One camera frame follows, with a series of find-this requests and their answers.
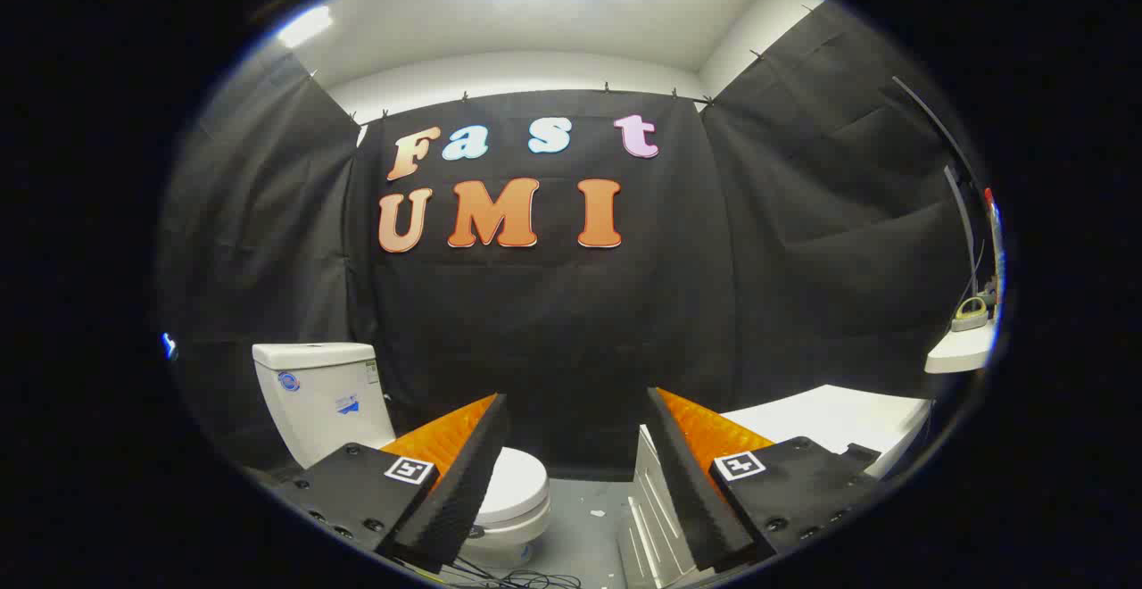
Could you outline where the white toilet bowl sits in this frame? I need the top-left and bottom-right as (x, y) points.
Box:
(459, 522), (550, 569)

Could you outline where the white panelled cabinet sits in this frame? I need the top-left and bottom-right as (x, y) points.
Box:
(616, 384), (934, 589)

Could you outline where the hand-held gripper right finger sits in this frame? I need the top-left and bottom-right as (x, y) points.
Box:
(644, 386), (884, 572)

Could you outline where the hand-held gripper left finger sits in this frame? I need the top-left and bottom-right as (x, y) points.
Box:
(268, 393), (511, 574)

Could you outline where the white toilet lid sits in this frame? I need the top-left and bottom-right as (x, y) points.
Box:
(477, 446), (550, 523)

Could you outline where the black cable bundle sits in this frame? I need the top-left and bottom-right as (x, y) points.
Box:
(442, 558), (583, 589)

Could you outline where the white wall shelf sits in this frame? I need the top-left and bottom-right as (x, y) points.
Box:
(924, 319), (998, 375)

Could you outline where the white toilet seat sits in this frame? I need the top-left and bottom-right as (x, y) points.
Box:
(477, 498), (552, 538)

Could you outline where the ceiling light panel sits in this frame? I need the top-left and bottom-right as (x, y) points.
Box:
(275, 4), (335, 49)

